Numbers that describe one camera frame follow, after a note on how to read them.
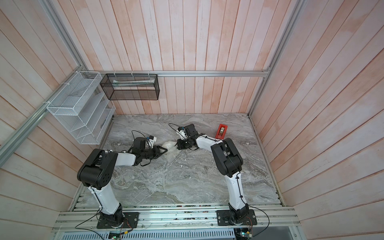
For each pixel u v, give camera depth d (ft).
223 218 2.41
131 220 2.41
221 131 3.35
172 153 3.00
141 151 2.63
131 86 3.47
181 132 3.03
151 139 3.01
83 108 2.41
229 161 1.85
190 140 2.56
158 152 2.86
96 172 1.63
